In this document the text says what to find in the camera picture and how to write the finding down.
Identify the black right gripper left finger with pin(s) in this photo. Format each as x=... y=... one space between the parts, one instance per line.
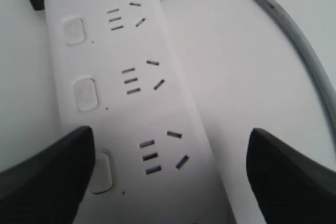
x=50 y=186

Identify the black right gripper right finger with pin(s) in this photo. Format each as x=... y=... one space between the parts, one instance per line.
x=288 y=186

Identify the white five-outlet power strip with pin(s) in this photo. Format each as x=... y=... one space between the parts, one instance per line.
x=116 y=71

